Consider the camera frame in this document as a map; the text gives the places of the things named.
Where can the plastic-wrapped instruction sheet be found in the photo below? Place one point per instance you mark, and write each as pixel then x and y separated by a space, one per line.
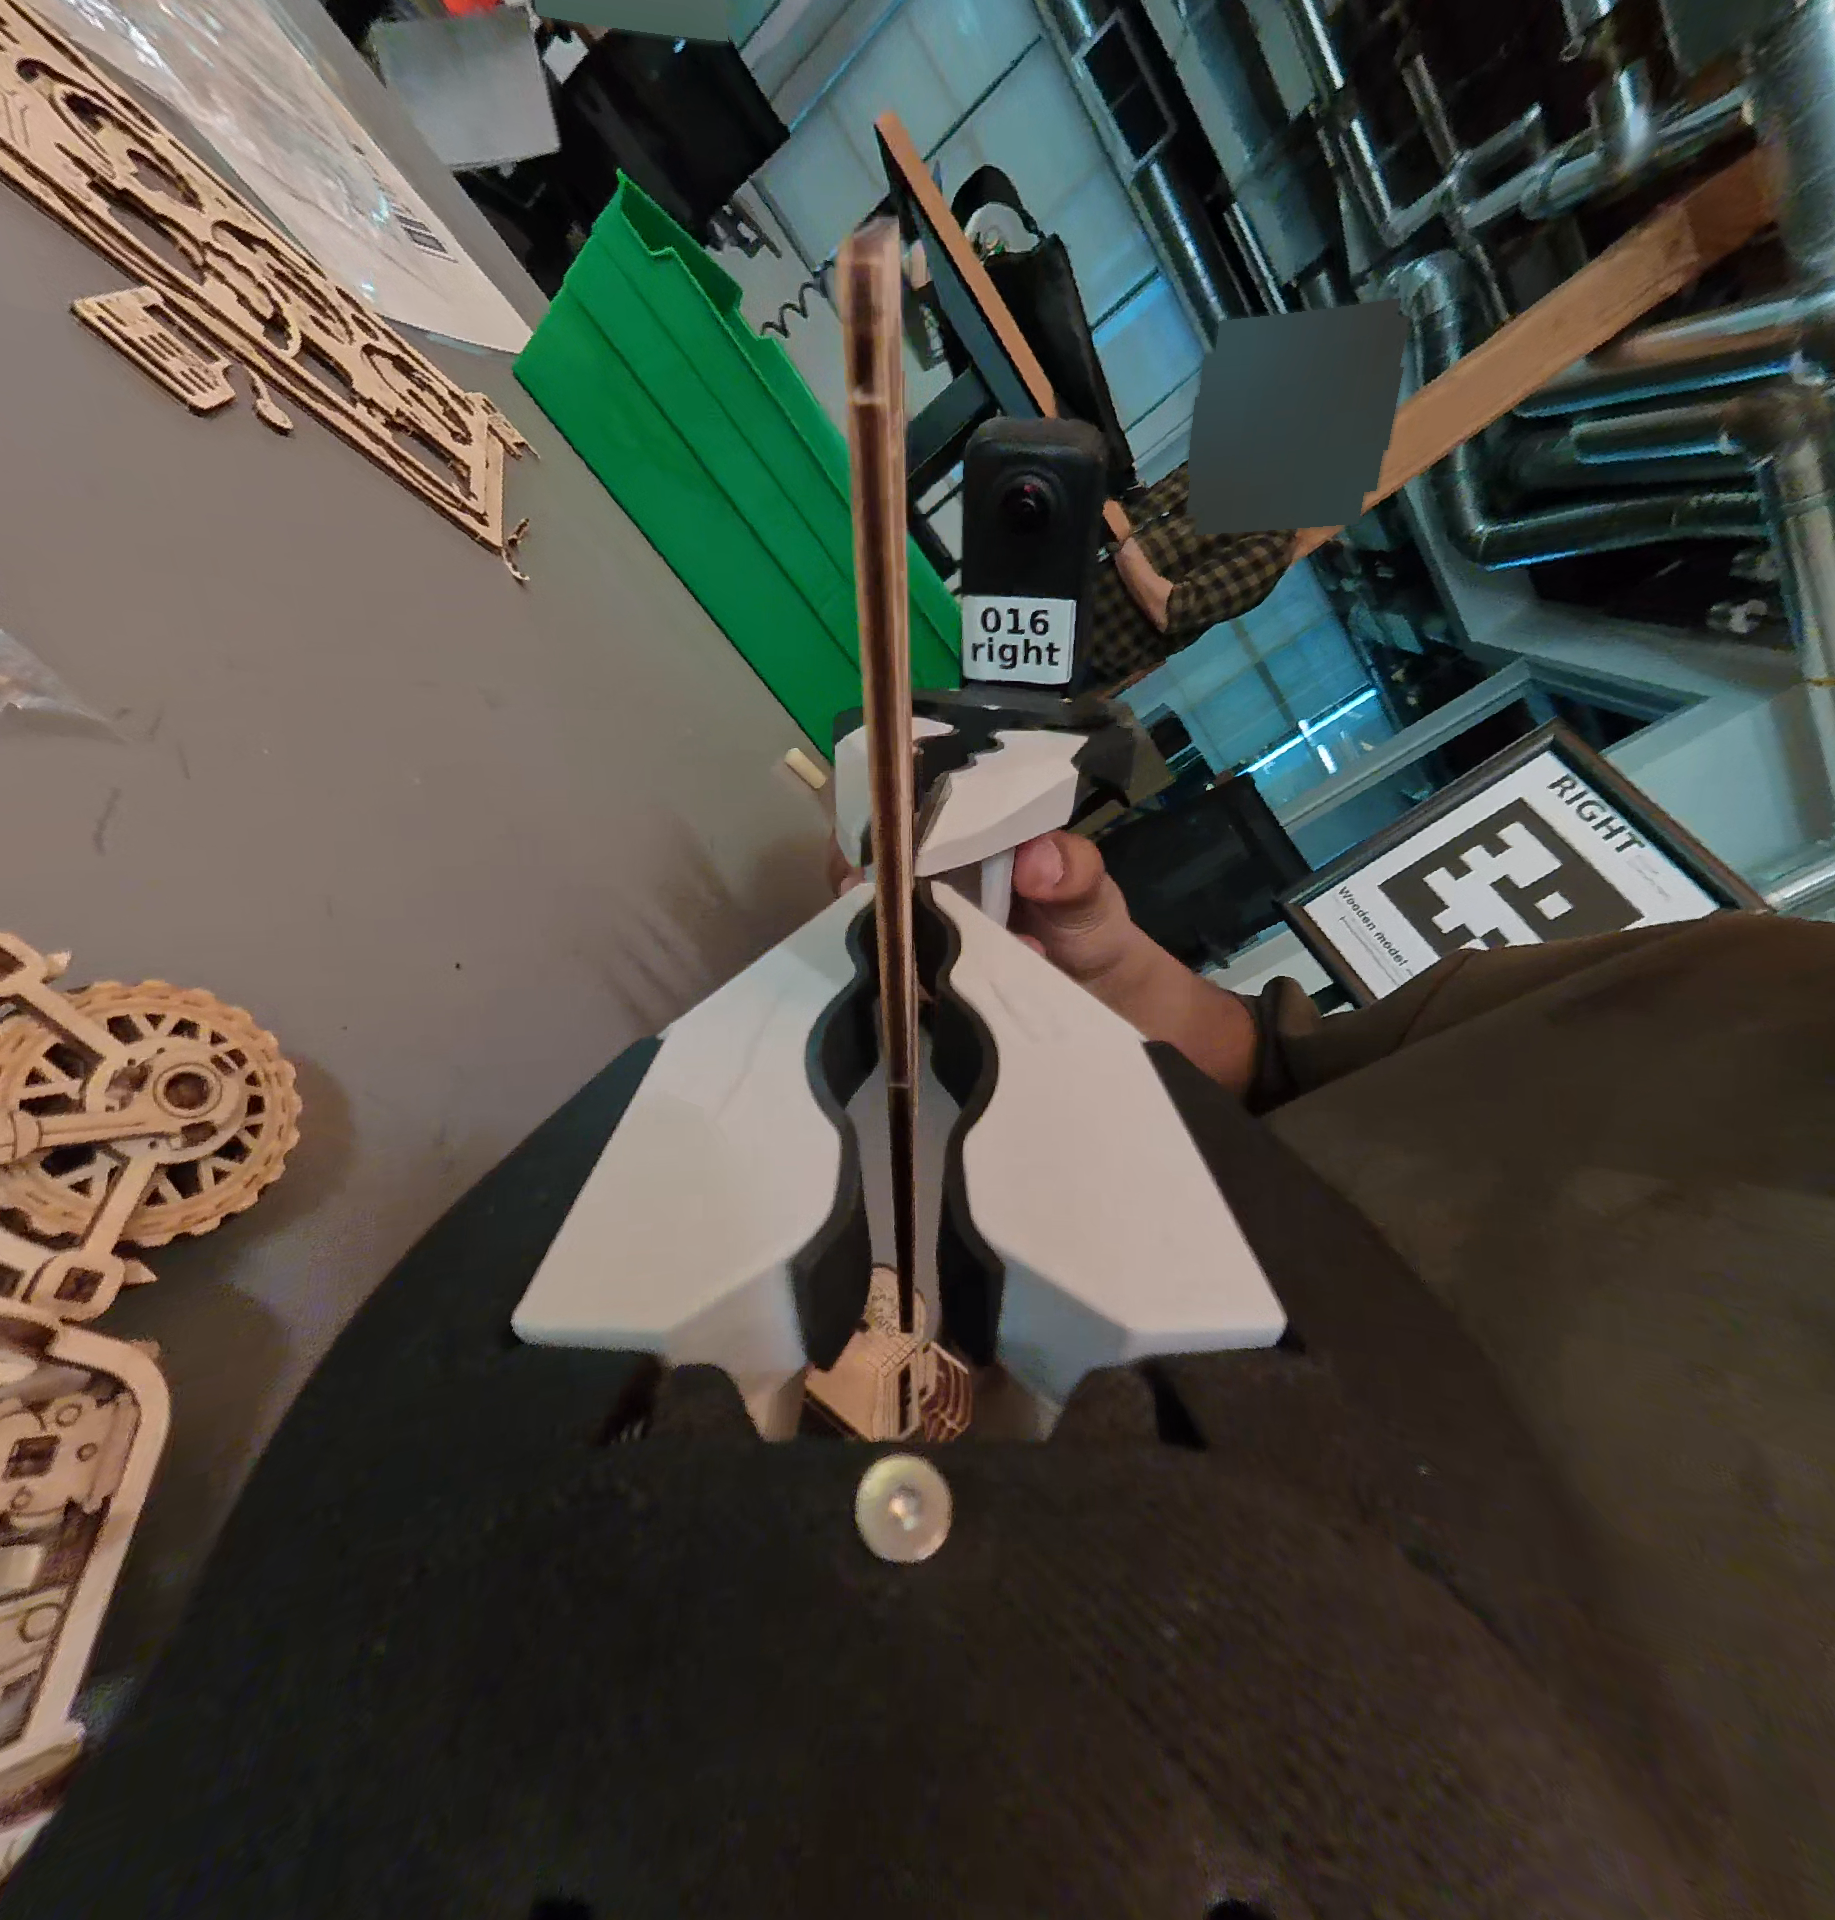
pixel 333 149

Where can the black backpack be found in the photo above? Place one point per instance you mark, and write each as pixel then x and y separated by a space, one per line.
pixel 1052 329

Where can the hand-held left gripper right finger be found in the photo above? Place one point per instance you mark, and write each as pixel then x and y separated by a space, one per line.
pixel 1111 1199

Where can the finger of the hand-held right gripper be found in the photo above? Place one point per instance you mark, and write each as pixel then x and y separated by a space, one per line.
pixel 999 804
pixel 854 797

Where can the small wooden slotted piece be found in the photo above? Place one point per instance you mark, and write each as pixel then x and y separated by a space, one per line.
pixel 153 349

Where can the small wooden chair model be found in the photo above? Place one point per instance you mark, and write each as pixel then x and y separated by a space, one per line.
pixel 888 1379

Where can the clear plastic bag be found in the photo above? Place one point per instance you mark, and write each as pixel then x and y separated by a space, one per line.
pixel 4 677

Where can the wooden beam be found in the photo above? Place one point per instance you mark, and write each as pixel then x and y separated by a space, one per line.
pixel 1578 300

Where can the slotted wooden puzzle sheet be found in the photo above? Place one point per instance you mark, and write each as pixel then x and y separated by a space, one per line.
pixel 874 600

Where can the grey desk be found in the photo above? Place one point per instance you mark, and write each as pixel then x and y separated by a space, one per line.
pixel 408 751

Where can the wooden gear wheel model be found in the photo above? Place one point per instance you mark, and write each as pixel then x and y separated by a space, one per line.
pixel 184 1088

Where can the person's right hand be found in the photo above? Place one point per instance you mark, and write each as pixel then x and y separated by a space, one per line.
pixel 1074 899

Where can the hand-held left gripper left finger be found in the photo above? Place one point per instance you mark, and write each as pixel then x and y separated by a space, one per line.
pixel 680 1199

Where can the green plastic bin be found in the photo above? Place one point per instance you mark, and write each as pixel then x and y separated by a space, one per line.
pixel 680 420

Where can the silver ventilation ducts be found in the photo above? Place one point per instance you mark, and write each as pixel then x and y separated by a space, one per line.
pixel 1819 376

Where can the large emptied wooden puzzle sheet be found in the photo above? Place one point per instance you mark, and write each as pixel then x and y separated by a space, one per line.
pixel 24 105

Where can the wooden-top standing table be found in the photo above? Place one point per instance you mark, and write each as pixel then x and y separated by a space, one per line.
pixel 931 225

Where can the framed black-white marker sign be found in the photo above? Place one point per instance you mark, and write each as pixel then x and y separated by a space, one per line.
pixel 1519 884

